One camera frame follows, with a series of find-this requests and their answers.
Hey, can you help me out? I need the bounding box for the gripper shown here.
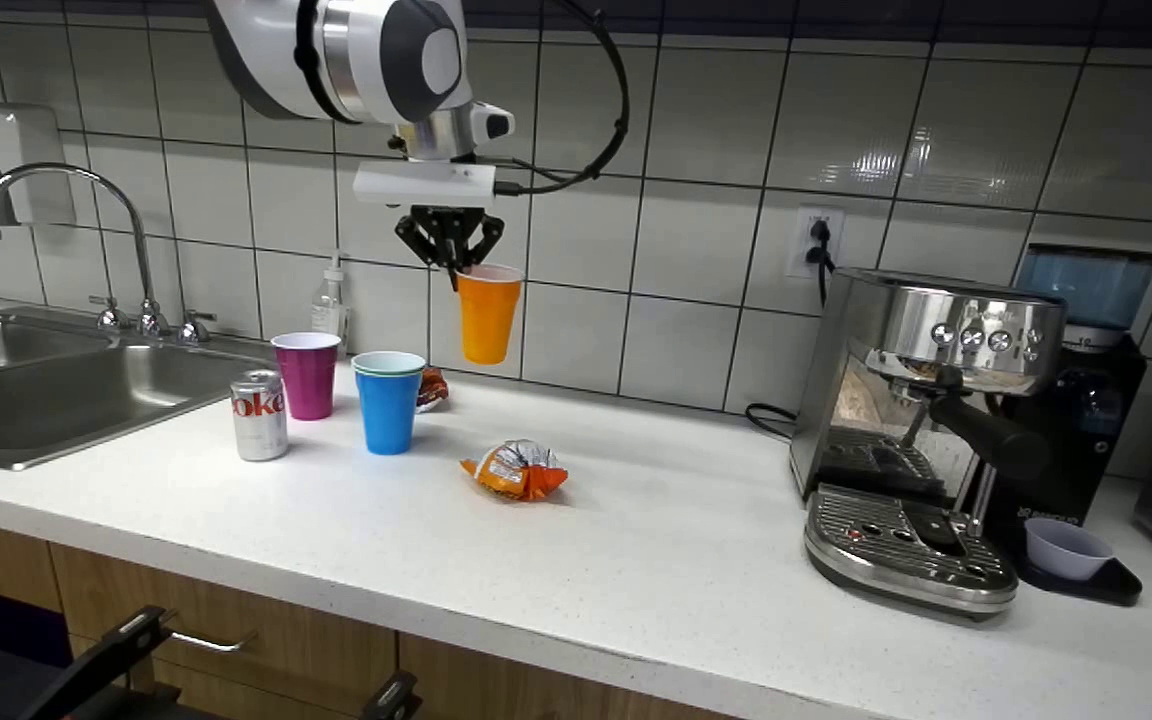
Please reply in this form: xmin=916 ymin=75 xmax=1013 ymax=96
xmin=395 ymin=204 xmax=507 ymax=292

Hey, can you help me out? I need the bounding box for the orange plastic cup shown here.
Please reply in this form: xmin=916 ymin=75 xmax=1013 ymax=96
xmin=455 ymin=263 xmax=526 ymax=367

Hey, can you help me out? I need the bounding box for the clear pump bottle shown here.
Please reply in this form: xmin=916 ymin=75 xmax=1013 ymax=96
xmin=310 ymin=249 xmax=351 ymax=352

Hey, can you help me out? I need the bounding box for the orange snack bag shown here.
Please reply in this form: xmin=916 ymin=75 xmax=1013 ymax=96
xmin=459 ymin=439 xmax=570 ymax=504
xmin=416 ymin=366 xmax=451 ymax=415

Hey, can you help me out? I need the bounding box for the stack of blue teal cups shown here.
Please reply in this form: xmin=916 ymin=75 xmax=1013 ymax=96
xmin=350 ymin=350 xmax=428 ymax=457

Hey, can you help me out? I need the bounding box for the magenta plastic cup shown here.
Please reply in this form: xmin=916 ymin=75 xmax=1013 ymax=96
xmin=270 ymin=331 xmax=343 ymax=422

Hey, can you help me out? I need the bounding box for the silver soda can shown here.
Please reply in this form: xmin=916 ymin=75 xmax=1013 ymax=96
xmin=229 ymin=368 xmax=291 ymax=463

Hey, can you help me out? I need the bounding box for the chrome tap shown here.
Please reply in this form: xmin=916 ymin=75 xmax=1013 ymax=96
xmin=0 ymin=161 xmax=218 ymax=347

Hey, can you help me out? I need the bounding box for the wooden drawer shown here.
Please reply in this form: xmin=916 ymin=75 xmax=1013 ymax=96
xmin=47 ymin=542 xmax=400 ymax=720
xmin=397 ymin=631 xmax=742 ymax=720

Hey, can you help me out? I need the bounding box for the steel sink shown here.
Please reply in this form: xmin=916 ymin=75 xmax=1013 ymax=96
xmin=0 ymin=309 xmax=279 ymax=472

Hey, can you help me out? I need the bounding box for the steel espresso machine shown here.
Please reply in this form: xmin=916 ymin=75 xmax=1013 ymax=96
xmin=788 ymin=267 xmax=1069 ymax=623

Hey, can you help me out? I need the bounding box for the black coffee grinder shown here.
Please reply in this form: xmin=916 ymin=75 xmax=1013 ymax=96
xmin=982 ymin=242 xmax=1152 ymax=608

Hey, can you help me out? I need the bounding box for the small white cup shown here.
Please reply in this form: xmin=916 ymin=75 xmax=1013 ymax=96
xmin=1023 ymin=517 xmax=1116 ymax=582

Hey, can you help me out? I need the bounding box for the white wall socket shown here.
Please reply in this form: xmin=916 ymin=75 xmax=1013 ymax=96
xmin=785 ymin=205 xmax=848 ymax=282

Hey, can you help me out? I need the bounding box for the black cable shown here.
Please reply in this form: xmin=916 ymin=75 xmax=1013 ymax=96
xmin=743 ymin=218 xmax=837 ymax=442

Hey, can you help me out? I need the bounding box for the white wall soap dispenser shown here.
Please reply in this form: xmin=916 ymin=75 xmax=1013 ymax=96
xmin=0 ymin=102 xmax=78 ymax=227

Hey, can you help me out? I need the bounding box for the silver drawer handle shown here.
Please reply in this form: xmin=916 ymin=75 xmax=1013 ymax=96
xmin=166 ymin=627 xmax=260 ymax=655

